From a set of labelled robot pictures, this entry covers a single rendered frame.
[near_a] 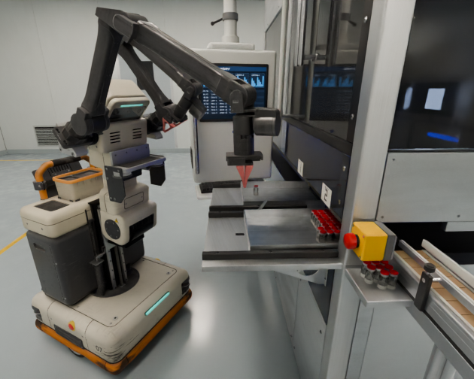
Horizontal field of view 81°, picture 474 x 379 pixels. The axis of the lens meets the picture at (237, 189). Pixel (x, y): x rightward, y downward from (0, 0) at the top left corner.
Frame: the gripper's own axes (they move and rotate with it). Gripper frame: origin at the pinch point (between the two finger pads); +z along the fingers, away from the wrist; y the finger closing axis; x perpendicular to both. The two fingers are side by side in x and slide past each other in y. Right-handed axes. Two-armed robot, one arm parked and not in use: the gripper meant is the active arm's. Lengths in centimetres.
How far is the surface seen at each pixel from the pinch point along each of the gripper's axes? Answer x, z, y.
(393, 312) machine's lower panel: -11, 39, 44
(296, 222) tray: 15.2, 20.4, 19.8
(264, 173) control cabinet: 94, 23, 17
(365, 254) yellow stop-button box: -20.9, 11.8, 27.3
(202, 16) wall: 540, -173, -51
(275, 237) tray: 5.0, 20.4, 10.3
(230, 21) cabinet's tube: 93, -63, -1
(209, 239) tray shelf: 4.5, 20.1, -11.8
